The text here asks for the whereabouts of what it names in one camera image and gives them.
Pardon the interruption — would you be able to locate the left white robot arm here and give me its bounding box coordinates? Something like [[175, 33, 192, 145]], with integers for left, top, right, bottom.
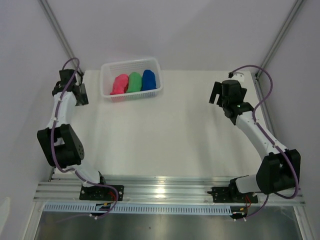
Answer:
[[36, 69, 109, 200]]

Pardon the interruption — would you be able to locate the blue towel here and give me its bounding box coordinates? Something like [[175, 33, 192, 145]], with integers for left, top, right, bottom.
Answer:
[[141, 69, 157, 91]]

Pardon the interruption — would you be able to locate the aluminium corner post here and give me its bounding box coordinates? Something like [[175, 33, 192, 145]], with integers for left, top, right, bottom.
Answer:
[[260, 0, 307, 70], [37, 0, 76, 59]]

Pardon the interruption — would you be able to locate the green towel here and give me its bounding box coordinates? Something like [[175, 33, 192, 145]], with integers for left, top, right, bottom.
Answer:
[[126, 72, 142, 93]]

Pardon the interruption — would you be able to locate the white slotted cable duct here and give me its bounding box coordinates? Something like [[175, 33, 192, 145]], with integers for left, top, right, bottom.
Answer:
[[43, 202, 233, 216]]

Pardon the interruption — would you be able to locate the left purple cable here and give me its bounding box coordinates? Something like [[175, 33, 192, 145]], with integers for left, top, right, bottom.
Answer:
[[51, 57, 118, 222]]

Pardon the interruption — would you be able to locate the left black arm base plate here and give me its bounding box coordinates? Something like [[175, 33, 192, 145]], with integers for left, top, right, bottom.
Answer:
[[79, 186, 117, 202]]

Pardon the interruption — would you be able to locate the left aluminium corner post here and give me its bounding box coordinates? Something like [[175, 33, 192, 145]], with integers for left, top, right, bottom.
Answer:
[[37, 0, 76, 59]]

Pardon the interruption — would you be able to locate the pink towel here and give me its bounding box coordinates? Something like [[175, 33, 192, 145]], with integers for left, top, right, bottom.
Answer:
[[110, 74, 129, 95]]

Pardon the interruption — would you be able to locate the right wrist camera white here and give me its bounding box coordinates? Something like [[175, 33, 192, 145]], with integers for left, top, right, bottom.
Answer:
[[228, 71, 245, 82]]

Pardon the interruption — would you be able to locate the aluminium rail frame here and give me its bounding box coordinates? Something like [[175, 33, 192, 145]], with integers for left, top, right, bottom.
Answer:
[[33, 174, 306, 207]]

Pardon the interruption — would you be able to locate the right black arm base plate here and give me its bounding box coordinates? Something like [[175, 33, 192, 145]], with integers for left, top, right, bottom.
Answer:
[[207, 186, 258, 204]]

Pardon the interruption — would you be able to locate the white plastic basket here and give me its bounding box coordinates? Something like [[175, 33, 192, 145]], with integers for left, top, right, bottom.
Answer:
[[99, 56, 165, 103]]

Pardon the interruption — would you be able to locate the right aluminium corner post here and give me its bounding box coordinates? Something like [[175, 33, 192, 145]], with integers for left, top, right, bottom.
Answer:
[[260, 0, 307, 70]]

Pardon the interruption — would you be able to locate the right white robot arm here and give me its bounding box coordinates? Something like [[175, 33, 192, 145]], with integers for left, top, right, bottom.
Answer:
[[209, 79, 301, 202]]

